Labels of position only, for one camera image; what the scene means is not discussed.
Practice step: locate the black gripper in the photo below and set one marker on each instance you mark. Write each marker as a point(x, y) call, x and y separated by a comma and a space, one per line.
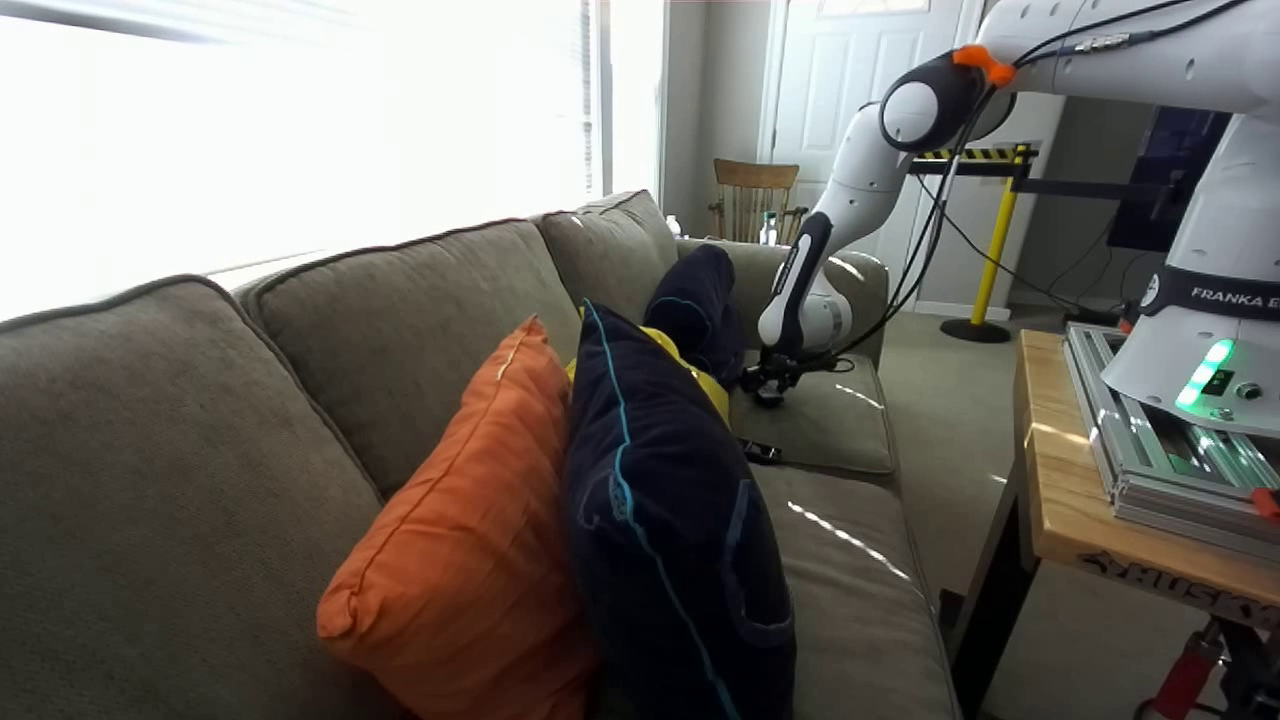
point(776, 367)

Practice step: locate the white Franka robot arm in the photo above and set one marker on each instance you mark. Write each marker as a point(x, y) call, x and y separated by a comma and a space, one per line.
point(853, 172)

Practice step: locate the small dark blue pillow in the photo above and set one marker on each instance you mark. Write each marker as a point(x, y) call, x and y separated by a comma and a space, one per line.
point(697, 301)

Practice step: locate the wooden chair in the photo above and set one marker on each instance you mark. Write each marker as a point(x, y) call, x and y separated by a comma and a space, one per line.
point(758, 185)

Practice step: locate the wooden table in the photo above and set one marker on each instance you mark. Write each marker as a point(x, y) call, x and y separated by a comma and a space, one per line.
point(1064, 493)

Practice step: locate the white door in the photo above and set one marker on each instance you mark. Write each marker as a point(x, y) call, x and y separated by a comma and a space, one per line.
point(825, 67)

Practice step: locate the orange pillow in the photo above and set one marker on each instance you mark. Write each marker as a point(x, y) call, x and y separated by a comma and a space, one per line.
point(466, 534)

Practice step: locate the grey-brown fabric sofa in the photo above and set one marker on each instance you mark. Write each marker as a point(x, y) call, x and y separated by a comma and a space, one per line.
point(401, 304)

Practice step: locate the dark screen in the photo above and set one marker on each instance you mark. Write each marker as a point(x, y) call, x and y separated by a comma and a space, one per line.
point(1173, 172)

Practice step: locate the red clamp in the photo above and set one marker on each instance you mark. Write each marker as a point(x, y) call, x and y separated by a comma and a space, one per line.
point(1186, 683)

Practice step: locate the yellow black barrier post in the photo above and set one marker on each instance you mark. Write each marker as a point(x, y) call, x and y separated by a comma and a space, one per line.
point(993, 225)

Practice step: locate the aluminium rail base frame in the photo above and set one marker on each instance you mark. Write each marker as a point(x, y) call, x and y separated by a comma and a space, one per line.
point(1173, 466)

